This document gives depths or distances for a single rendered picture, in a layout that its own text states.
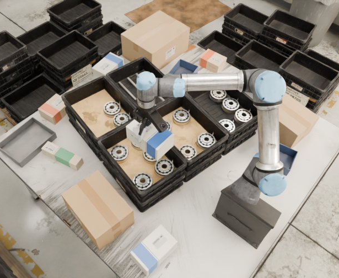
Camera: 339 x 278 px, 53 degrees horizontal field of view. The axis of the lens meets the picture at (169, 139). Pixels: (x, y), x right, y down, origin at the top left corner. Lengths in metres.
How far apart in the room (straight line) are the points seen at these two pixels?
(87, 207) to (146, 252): 0.35
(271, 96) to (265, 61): 1.86
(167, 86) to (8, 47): 2.09
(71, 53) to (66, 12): 0.58
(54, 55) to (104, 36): 0.55
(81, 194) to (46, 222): 0.98
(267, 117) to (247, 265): 0.77
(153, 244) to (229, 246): 0.40
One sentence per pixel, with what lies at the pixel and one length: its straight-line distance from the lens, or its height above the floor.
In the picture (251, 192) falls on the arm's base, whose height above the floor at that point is 0.97.
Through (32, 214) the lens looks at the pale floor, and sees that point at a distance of 2.76.
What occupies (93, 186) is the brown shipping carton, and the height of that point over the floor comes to 0.86.
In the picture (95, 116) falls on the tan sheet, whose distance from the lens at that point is 2.07.
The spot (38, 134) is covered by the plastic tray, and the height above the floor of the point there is 0.70.
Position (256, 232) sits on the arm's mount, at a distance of 1.74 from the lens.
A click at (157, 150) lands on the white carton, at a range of 1.52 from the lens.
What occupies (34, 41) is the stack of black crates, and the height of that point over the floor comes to 0.38.
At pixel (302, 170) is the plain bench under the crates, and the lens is 2.17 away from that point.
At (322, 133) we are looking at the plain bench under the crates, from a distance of 2.40.
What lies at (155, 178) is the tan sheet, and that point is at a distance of 1.80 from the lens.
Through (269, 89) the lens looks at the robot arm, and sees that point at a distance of 1.39.
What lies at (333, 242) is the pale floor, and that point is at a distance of 2.87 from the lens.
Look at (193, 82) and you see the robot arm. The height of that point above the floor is 1.37.
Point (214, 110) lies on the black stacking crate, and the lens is 2.11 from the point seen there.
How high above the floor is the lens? 2.40
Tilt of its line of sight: 54 degrees down
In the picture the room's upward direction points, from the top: 5 degrees clockwise
